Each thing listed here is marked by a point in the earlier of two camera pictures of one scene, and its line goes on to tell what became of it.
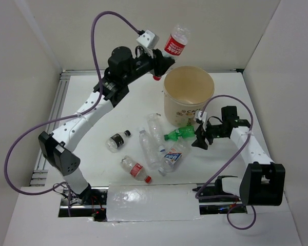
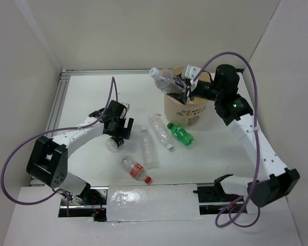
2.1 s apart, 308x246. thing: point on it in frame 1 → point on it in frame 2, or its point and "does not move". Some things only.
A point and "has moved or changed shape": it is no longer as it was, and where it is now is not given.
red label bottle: (135, 169) does not move
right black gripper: (201, 134) → (180, 97)
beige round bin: (186, 89) does not move
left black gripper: (159, 64) → (123, 132)
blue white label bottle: (172, 156) → (163, 79)
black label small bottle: (116, 140) does not move
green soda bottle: (185, 131) has moved or changed shape
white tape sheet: (126, 202) does not move
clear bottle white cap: (150, 149) does not move
